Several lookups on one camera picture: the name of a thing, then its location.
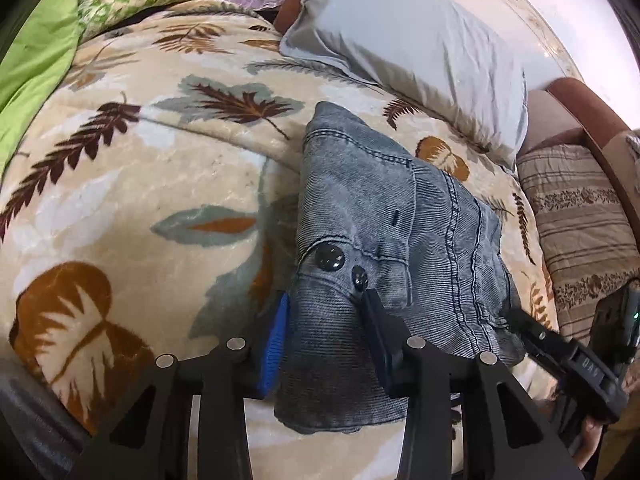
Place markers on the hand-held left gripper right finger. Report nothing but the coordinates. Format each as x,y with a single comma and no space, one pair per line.
382,345

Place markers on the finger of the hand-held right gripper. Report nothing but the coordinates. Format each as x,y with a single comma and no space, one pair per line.
540,342

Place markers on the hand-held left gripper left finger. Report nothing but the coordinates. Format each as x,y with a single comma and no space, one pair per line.
275,345

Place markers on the grey-blue denim pants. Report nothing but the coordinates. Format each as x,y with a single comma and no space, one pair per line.
360,200

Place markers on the person's right hand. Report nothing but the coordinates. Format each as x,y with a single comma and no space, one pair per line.
591,442

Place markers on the striped beige cushion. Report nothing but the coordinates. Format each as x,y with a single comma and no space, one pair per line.
575,210

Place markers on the cream leaf-print blanket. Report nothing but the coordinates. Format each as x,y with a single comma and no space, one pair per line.
150,160

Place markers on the brown wooden headboard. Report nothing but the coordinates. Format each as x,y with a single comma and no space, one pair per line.
575,100

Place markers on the grey pillow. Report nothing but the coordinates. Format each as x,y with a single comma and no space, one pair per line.
410,50

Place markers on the brown cushion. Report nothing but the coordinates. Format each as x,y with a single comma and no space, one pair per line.
290,12

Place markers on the lime green cloth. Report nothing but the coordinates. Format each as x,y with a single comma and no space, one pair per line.
35,60

